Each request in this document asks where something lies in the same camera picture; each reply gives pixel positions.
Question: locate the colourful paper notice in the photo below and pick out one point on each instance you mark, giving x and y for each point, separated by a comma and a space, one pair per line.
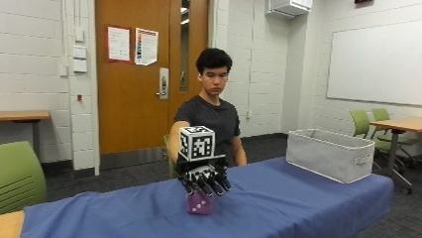
146, 46

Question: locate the whiteboard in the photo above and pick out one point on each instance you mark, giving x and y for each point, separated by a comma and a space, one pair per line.
378, 66

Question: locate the white wall switch box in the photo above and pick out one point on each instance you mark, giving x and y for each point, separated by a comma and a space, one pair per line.
78, 52
78, 34
79, 65

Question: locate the white wall conduit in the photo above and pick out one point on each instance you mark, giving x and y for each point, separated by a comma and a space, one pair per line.
251, 56

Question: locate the red exit sign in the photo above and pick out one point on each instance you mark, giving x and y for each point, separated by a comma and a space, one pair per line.
363, 1

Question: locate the white wall air unit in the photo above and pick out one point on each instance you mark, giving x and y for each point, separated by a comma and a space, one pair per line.
287, 7

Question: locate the white wall outlet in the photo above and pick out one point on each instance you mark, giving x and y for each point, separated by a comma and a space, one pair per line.
248, 114

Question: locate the small red wall device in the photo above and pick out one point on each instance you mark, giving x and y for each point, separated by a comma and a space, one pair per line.
78, 97

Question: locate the grey fabric storage bin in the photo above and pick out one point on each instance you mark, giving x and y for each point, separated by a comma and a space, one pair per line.
327, 158

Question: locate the wooden table with metal legs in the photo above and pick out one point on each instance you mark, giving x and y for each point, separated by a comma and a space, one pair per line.
24, 115
402, 125

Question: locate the purple die with white dots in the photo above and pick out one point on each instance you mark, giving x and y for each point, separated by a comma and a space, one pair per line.
198, 205

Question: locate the wooden door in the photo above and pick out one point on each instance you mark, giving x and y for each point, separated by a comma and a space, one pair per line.
131, 109

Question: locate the white paper notice red border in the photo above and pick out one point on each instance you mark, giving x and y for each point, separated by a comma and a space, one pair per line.
118, 43

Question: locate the green chair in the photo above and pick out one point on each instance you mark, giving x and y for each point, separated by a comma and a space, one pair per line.
360, 122
386, 132
20, 175

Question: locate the blue tablecloth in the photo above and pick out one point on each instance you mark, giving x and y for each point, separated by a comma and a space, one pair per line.
271, 205

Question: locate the white marker cube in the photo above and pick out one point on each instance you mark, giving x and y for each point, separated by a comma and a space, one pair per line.
195, 143

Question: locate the the person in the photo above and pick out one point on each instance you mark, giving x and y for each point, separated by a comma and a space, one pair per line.
210, 115

